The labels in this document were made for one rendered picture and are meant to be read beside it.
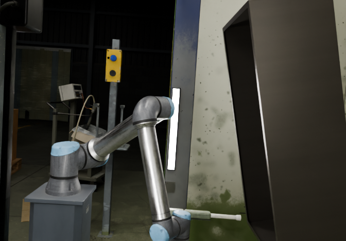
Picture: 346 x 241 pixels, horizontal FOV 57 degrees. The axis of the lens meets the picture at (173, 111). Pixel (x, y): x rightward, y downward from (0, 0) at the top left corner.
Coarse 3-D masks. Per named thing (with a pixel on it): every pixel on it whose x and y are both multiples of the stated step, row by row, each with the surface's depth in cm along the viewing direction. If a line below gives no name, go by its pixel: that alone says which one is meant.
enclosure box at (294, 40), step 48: (288, 0) 132; (240, 48) 193; (288, 48) 133; (336, 48) 134; (240, 96) 194; (288, 96) 135; (336, 96) 135; (240, 144) 196; (288, 144) 136; (336, 144) 137; (288, 192) 137; (336, 192) 138; (288, 240) 139; (336, 240) 139
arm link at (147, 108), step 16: (144, 112) 146; (144, 128) 146; (144, 144) 146; (144, 160) 146; (160, 160) 147; (160, 176) 145; (160, 192) 143; (160, 208) 142; (160, 224) 141; (176, 224) 146; (160, 240) 139
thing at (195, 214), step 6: (174, 210) 185; (186, 210) 186; (192, 210) 187; (198, 210) 188; (192, 216) 184; (198, 216) 184; (204, 216) 184; (210, 216) 184; (216, 216) 185; (222, 216) 185; (228, 216) 185; (234, 216) 186; (240, 216) 185
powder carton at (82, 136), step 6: (78, 126) 386; (84, 126) 405; (90, 126) 421; (78, 132) 382; (84, 132) 381; (90, 132) 383; (102, 132) 419; (78, 138) 379; (84, 138) 379; (90, 138) 379
